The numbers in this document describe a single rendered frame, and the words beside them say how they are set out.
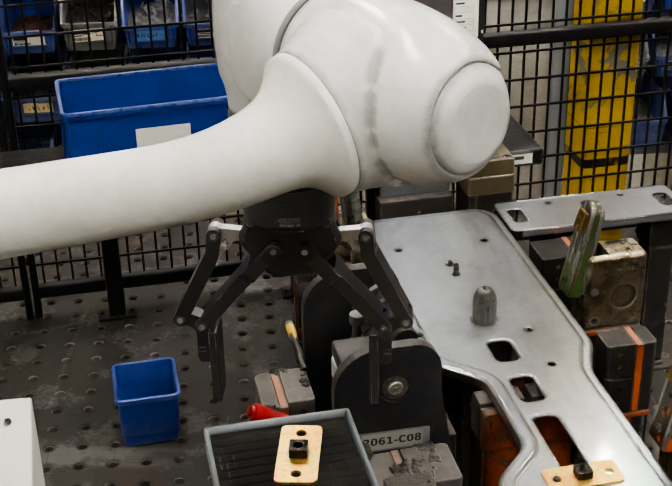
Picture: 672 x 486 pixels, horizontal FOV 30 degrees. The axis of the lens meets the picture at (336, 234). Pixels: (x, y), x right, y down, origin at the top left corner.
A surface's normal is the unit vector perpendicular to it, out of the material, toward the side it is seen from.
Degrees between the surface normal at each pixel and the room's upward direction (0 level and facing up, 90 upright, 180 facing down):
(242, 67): 94
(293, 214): 90
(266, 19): 64
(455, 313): 0
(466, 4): 90
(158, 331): 0
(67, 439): 0
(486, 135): 87
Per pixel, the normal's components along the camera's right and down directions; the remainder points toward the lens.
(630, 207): -0.02, -0.89
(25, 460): 0.07, -0.33
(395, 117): -0.42, 0.18
